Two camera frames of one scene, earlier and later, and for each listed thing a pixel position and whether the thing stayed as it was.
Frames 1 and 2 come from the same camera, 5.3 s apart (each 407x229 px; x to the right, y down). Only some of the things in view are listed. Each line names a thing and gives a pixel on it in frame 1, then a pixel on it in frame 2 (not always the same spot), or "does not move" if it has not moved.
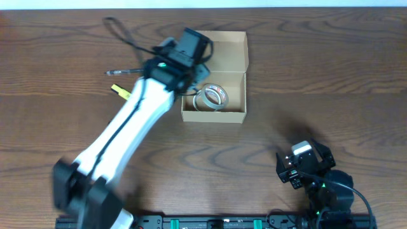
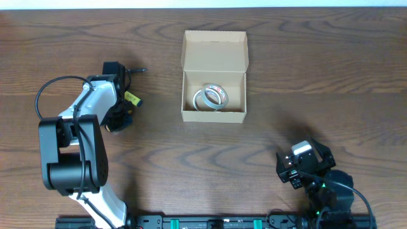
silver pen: x=126 y=71 does not move
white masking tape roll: x=199 y=103 does not move
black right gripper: x=289 y=173 does not move
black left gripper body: x=202 y=70 -> x=119 y=114
